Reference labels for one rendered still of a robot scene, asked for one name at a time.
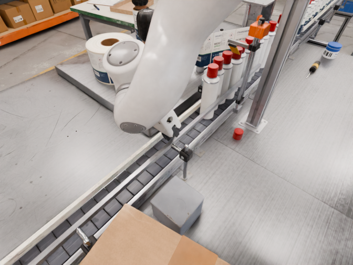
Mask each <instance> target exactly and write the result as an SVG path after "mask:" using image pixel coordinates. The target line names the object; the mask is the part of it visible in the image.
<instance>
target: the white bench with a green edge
mask: <svg viewBox="0 0 353 265"><path fill-rule="evenodd" d="M90 1H92V0H90ZM87 2H89V1H87ZM87 2H84V3H81V4H78V5H75V6H72V7H70V10H71V11H73V12H76V13H78V15H79V18H80V21H81V24H82V27H83V30H84V33H85V37H86V40H87V41H88V40H89V39H91V38H92V37H93V36H92V33H91V29H90V26H89V22H90V20H92V21H96V22H100V23H103V24H107V25H111V26H114V27H118V28H122V29H126V30H129V31H131V34H132V33H134V32H136V31H135V26H134V19H133V15H127V14H121V13H115V12H111V11H110V6H103V5H96V6H97V7H98V8H99V9H100V10H97V9H96V8H95V7H94V5H93V4H87ZM157 3H158V0H154V4H153V5H151V6H150V8H152V9H155V7H156V5H157Z"/></svg>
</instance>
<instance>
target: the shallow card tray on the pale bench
mask: <svg viewBox="0 0 353 265"><path fill-rule="evenodd" d="M153 4H154V0H148V3H147V6H148V7H150V6H151V5H153ZM133 7H134V5H133V3H132V0H124V1H122V2H120V3H118V4H115V5H113V6H110V11H111V12H115V13H121V14H127V15H133V12H132V8H133Z"/></svg>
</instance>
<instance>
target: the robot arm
mask: <svg viewBox="0 0 353 265"><path fill-rule="evenodd" d="M242 1H243V0H158V3H157V5H156V7H155V10H154V12H153V15H152V19H151V23H150V27H149V31H148V35H147V39H146V42H145V44H144V43H143V42H141V41H140V40H137V39H124V40H121V41H119V42H117V43H115V44H114V45H112V46H111V47H110V48H109V49H108V50H107V51H106V53H105V54H104V57H103V60H102V64H103V67H104V69H105V71H106V72H107V73H108V75H109V76H110V78H111V79H112V81H113V83H114V85H115V89H116V98H115V105H114V110H113V116H114V120H115V123H116V125H117V127H118V128H119V129H120V130H122V131H124V132H126V133H130V134H138V133H142V132H144V131H146V130H148V129H150V128H151V127H154V128H156V129H157V130H158V131H160V132H161V134H162V136H163V137H164V139H166V140H167V141H169V140H170V139H172V138H173V136H175V137H178V136H179V132H178V131H177V129H176V128H175V126H176V127H178V128H180V127H181V123H180V121H179V119H178V117H177V115H176V114H175V112H174V111H173V109H172V108H173V107H174V106H175V105H176V103H177V102H178V101H179V99H180V97H181V96H182V94H183V92H184V91H185V89H186V87H187V84H188V82H189V80H190V78H191V75H192V72H193V70H194V66H195V63H196V60H197V58H198V55H199V52H200V49H201V47H202V45H203V43H204V42H205V41H206V39H207V38H208V37H209V36H210V35H211V34H212V32H213V31H214V30H215V29H216V28H217V27H218V26H219V25H220V24H221V23H222V22H223V21H224V20H225V19H226V18H227V17H228V16H229V14H230V13H231V12H232V11H234V10H235V9H236V7H237V6H238V5H239V4H240V3H241V2H242Z"/></svg>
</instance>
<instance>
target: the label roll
mask: <svg viewBox="0 0 353 265"><path fill-rule="evenodd" d="M124 39H133V37H132V36H130V35H128V34H124V33H104V34H100V35H97V36H94V37H92V38H91V39H89V40H88V41H87V42H86V49H87V52H88V55H89V58H90V61H91V64H92V68H93V70H94V73H95V77H96V79H97V80H98V81H99V82H101V83H103V84H107V85H114V83H113V81H112V79H111V78H110V76H109V75H108V73H107V72H106V71H105V69H104V67H103V64H102V60H103V57H104V54H105V53H106V51H107V50H108V49H109V48H110V47H111V46H112V45H114V44H115V43H117V42H119V41H121V40H124Z"/></svg>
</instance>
